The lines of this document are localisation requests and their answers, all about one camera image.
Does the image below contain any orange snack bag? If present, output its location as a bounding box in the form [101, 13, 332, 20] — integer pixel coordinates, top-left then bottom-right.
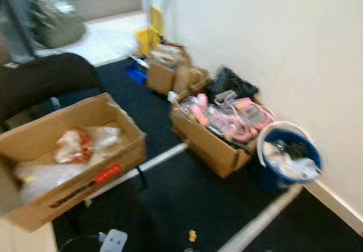
[55, 128, 94, 163]

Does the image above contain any clear plastic trash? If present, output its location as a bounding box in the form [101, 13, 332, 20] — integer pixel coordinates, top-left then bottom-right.
[267, 141, 318, 180]

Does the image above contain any blue bucket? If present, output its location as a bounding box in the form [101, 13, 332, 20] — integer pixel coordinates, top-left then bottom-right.
[256, 121, 323, 191]

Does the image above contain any black plastic bag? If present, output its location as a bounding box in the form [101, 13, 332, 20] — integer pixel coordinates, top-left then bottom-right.
[204, 66, 259, 102]

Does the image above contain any medium cardboard box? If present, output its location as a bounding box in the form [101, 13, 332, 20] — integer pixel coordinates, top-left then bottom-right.
[170, 90, 273, 179]

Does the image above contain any small cardboard box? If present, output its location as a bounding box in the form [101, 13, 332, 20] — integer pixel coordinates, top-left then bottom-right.
[146, 43, 193, 96]

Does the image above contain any blue flat item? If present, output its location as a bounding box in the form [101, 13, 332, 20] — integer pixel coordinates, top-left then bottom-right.
[126, 62, 148, 85]

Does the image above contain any yellow bucket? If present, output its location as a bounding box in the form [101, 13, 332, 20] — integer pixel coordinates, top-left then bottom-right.
[135, 7, 165, 57]

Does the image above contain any clear crumpled wrapper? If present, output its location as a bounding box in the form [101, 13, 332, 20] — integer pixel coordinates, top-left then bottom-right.
[88, 126, 123, 150]

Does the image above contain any large cardboard box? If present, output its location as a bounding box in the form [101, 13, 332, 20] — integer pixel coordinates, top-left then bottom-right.
[0, 93, 147, 233]

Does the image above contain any dark green garbage bag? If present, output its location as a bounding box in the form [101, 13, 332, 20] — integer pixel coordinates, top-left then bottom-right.
[28, 0, 87, 49]

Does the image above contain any large clear plastic bag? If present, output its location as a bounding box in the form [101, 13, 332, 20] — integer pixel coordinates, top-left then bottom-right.
[14, 161, 74, 204]

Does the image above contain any pink cable bundle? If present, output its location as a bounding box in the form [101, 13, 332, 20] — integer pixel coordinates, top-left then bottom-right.
[181, 93, 277, 142]

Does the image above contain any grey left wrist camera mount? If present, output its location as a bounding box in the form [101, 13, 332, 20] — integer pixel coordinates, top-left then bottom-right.
[99, 229, 128, 252]

